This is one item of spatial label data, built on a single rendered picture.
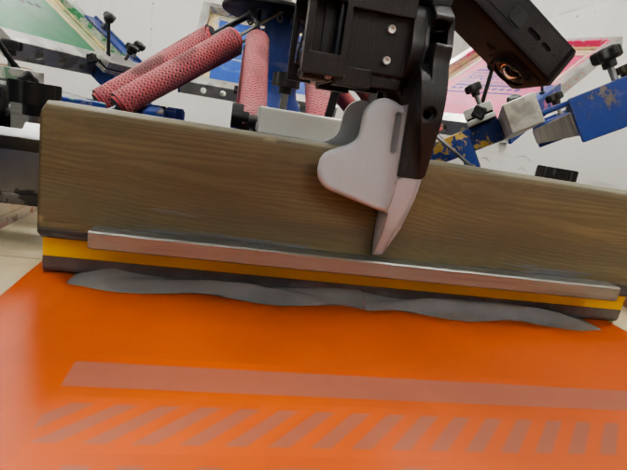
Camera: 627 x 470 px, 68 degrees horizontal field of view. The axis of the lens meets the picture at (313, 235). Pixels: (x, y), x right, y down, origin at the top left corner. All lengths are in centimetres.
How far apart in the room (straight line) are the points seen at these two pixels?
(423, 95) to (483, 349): 15
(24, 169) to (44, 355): 18
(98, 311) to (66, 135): 10
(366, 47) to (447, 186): 10
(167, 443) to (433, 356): 15
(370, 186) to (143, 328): 14
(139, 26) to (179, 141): 435
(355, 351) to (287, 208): 9
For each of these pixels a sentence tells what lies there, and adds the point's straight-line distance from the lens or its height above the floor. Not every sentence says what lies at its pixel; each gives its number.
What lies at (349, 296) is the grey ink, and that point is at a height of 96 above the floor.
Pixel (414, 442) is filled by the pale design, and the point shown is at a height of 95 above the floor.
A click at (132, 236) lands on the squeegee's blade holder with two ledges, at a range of 28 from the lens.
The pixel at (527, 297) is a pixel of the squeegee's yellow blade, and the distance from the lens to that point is 38.
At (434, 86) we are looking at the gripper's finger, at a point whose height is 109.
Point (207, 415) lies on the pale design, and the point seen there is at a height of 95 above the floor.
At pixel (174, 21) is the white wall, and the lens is 459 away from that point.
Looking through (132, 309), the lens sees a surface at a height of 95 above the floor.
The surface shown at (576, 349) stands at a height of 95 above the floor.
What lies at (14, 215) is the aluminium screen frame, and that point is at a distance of 43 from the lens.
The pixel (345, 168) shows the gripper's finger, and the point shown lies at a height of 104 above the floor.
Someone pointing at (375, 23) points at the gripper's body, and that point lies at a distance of 28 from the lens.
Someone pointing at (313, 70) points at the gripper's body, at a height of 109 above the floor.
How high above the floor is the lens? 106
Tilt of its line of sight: 13 degrees down
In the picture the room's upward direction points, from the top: 9 degrees clockwise
